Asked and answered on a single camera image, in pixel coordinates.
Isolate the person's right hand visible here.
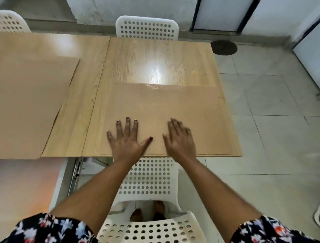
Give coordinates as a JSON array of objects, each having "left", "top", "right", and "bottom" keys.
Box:
[{"left": 162, "top": 118, "right": 197, "bottom": 164}]

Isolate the person's left hand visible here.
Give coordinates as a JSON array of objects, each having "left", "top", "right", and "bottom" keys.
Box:
[{"left": 106, "top": 117, "right": 153, "bottom": 166}]

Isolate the person's right forearm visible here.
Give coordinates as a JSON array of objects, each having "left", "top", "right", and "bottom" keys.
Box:
[{"left": 179, "top": 158, "right": 263, "bottom": 243}]

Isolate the person's left forearm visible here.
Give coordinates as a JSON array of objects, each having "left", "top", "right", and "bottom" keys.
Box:
[{"left": 50, "top": 158, "right": 137, "bottom": 236}]

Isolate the textured tan table mat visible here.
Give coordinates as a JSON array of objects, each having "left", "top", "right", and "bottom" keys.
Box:
[{"left": 101, "top": 83, "right": 234, "bottom": 156}]

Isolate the metal table leg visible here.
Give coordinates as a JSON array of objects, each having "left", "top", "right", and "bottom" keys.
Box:
[{"left": 67, "top": 157, "right": 84, "bottom": 197}]

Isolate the white perforated plastic chair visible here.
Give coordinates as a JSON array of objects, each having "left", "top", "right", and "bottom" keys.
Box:
[
  {"left": 115, "top": 16, "right": 180, "bottom": 41},
  {"left": 0, "top": 10, "right": 31, "bottom": 33},
  {"left": 96, "top": 157, "right": 208, "bottom": 243}
]

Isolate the wooden table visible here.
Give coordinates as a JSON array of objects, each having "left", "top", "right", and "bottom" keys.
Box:
[
  {"left": 0, "top": 32, "right": 111, "bottom": 160},
  {"left": 82, "top": 37, "right": 243, "bottom": 158}
]

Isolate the person's foot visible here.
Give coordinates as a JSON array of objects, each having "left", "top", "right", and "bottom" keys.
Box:
[{"left": 130, "top": 208, "right": 143, "bottom": 222}]

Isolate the smooth tan table mat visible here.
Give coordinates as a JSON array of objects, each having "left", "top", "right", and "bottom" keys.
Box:
[{"left": 0, "top": 55, "right": 80, "bottom": 160}]

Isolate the round dark floor drain cover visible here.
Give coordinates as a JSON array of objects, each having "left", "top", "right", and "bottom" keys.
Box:
[{"left": 210, "top": 40, "right": 238, "bottom": 56}]

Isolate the person's floral sleeve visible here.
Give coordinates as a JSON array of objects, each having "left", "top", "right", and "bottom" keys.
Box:
[
  {"left": 230, "top": 215, "right": 320, "bottom": 243},
  {"left": 0, "top": 213, "right": 98, "bottom": 243}
]

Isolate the black framed white panel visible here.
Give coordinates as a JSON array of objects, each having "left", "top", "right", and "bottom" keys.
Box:
[
  {"left": 292, "top": 20, "right": 320, "bottom": 90},
  {"left": 190, "top": 0, "right": 261, "bottom": 35}
]

